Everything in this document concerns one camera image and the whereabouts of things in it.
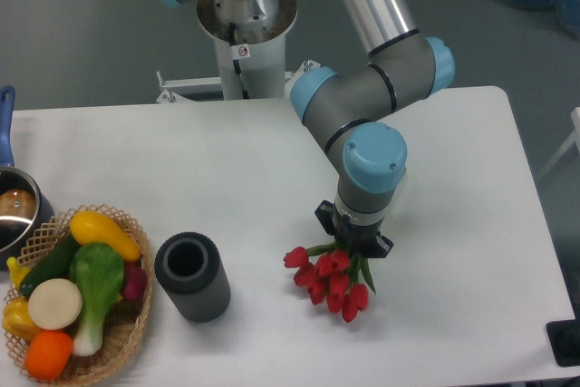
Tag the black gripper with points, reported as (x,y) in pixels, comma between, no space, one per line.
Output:
(361,232)

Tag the red tulip bouquet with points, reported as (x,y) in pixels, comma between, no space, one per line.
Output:
(338,278)

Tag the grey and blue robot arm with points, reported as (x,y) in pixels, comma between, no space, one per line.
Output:
(344,114)

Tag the dark grey ribbed vase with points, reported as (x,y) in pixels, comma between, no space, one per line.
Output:
(190,270)

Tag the purple red radish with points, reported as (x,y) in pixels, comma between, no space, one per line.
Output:
(135,282)

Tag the black device at edge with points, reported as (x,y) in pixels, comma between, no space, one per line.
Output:
(564,340)

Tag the green bok choy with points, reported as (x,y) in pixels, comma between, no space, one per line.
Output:
(98,272)

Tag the yellow squash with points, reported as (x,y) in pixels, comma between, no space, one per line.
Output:
(89,227)

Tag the dark green cucumber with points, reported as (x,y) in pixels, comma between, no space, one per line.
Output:
(54,265)

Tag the cream round radish slice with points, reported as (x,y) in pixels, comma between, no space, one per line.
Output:
(55,304)

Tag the orange fruit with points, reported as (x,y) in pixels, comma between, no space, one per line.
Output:
(48,354)

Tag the yellow banana tip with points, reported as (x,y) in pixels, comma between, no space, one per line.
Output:
(17,272)

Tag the yellow bell pepper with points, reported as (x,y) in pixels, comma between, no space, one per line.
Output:
(18,322)

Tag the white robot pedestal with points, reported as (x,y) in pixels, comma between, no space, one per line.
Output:
(249,38)

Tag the white furniture frame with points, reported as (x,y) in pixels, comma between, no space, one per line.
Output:
(564,154)

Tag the blue handled saucepan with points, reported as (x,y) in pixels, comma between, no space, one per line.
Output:
(24,208)

